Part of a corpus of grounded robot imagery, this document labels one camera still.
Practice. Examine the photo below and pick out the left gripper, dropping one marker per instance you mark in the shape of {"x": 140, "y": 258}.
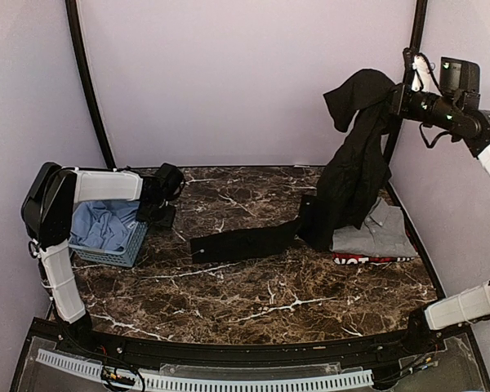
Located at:
{"x": 165, "y": 222}

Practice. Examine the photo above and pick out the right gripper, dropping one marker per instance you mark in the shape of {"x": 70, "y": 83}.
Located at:
{"x": 400, "y": 107}

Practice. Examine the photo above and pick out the black long sleeve shirt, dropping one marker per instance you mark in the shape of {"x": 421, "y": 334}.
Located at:
{"x": 346, "y": 189}

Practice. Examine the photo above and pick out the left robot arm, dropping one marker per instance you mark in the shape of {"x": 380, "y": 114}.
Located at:
{"x": 48, "y": 208}

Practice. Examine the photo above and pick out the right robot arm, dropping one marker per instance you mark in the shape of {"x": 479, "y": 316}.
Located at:
{"x": 441, "y": 169}

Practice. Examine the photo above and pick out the light blue shirt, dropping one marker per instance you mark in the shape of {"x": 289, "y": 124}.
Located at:
{"x": 105, "y": 225}

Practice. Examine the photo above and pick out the light blue plastic basket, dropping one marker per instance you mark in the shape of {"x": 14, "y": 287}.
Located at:
{"x": 125, "y": 258}

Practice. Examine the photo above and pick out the grey folded shirt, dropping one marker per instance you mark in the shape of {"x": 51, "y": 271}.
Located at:
{"x": 381, "y": 234}

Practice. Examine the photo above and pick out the red black folded shirt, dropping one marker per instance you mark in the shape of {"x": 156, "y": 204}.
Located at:
{"x": 351, "y": 260}

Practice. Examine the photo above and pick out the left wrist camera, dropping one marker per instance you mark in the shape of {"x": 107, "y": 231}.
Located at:
{"x": 171, "y": 181}

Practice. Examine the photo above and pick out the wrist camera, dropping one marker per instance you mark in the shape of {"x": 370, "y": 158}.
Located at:
{"x": 458, "y": 75}
{"x": 171, "y": 181}

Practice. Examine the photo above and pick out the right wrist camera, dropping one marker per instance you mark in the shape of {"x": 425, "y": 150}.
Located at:
{"x": 458, "y": 75}

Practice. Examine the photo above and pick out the black front rail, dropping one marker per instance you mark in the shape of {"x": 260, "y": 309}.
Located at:
{"x": 371, "y": 351}

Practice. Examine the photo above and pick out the white slotted cable duct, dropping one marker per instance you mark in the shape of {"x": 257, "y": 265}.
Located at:
{"x": 188, "y": 378}

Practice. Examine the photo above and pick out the left acrylic base plate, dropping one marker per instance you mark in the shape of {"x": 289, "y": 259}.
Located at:
{"x": 43, "y": 368}

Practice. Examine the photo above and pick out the acrylic base plate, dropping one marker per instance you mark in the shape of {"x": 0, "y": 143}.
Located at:
{"x": 454, "y": 368}
{"x": 43, "y": 368}

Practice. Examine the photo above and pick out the left black frame post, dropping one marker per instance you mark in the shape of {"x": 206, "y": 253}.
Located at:
{"x": 84, "y": 73}

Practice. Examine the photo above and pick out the right acrylic base plate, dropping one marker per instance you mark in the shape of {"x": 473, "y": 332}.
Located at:
{"x": 454, "y": 368}

